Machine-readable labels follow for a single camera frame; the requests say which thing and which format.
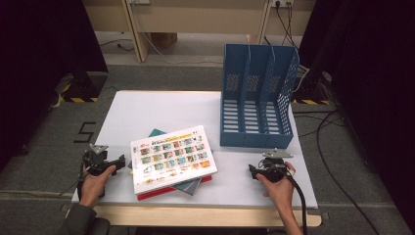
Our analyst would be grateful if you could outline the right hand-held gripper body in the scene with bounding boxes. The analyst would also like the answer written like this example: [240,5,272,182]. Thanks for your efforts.
[258,148,294,183]

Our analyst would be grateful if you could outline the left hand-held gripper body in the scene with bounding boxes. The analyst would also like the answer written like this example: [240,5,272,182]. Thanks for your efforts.
[81,143,114,177]

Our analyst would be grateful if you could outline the blue file rack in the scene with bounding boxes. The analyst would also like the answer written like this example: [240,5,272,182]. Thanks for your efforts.
[219,43,300,150]

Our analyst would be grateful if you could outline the red book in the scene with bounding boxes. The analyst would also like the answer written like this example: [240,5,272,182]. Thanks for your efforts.
[136,174,213,202]

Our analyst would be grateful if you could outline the white picture book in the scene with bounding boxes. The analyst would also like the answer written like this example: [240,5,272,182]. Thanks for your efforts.
[130,124,219,196]

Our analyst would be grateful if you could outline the teal book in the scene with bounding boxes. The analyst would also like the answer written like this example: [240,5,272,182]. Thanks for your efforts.
[127,127,215,197]

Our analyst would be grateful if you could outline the person's right hand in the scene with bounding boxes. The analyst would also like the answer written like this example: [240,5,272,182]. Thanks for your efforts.
[254,162,297,213]

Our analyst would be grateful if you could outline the person's left hand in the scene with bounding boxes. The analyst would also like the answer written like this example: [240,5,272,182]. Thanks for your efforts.
[78,164,117,209]

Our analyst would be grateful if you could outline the black stand base striped tape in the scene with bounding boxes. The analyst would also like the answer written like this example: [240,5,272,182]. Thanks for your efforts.
[291,69,333,106]
[62,70,110,104]

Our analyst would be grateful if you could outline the black curtain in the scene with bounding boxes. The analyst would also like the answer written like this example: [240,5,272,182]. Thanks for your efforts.
[298,0,415,226]
[0,0,110,172]

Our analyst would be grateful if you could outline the cardboard box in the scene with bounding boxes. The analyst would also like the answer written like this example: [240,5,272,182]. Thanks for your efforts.
[149,31,179,50]

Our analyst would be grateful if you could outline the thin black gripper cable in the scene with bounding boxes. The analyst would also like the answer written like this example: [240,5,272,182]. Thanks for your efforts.
[58,161,86,198]

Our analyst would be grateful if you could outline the thick black gripper cable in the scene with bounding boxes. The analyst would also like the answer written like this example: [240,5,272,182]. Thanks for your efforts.
[283,166,309,235]

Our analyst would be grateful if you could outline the black floor cables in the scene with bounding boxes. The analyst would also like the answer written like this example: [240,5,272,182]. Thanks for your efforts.
[293,109,381,235]

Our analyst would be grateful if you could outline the white floor cable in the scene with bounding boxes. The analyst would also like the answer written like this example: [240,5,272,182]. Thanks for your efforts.
[142,31,224,66]

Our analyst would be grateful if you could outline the thin black floor cable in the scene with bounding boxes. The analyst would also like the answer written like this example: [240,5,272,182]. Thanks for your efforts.
[98,38,135,53]

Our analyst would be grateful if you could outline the black socket cables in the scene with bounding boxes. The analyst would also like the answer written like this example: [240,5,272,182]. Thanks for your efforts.
[263,1,300,51]

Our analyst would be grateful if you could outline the wooden desk frame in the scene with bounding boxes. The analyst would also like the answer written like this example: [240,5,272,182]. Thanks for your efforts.
[81,0,317,64]

